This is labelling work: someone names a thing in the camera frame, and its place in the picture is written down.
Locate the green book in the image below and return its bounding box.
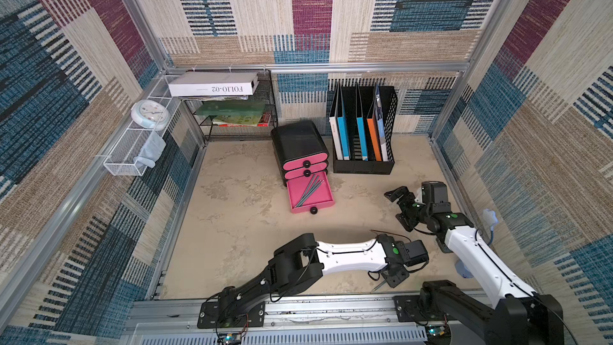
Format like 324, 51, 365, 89
195, 100, 267, 117

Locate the white round clock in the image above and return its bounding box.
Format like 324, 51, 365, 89
130, 99, 170, 131

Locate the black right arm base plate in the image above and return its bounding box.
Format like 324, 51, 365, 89
392, 294, 428, 325

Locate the light blue cloth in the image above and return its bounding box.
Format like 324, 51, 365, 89
133, 132, 166, 170

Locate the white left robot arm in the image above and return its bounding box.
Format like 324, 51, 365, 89
197, 233, 429, 329

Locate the black drawer cabinet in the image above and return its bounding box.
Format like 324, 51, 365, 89
271, 120, 329, 171

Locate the teal folder right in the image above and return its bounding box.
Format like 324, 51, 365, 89
355, 85, 369, 161

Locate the orange folder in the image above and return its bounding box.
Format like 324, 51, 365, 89
367, 102, 382, 161

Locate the green pencil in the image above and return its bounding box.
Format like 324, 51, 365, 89
296, 176, 319, 208
371, 281, 386, 293
296, 175, 322, 207
297, 181, 322, 207

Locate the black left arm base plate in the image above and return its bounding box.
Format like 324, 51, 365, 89
196, 300, 266, 330

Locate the black mesh wire shelf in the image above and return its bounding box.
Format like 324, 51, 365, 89
183, 70, 279, 143

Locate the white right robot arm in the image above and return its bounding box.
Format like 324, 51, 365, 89
384, 181, 568, 344

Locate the white binder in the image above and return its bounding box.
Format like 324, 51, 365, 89
329, 88, 343, 161

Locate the pink top drawer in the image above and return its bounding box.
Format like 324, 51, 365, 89
282, 153, 328, 171

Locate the white folio box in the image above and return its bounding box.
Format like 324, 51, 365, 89
169, 71, 259, 97

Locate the white wire basket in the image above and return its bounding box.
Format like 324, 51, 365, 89
103, 97, 180, 177

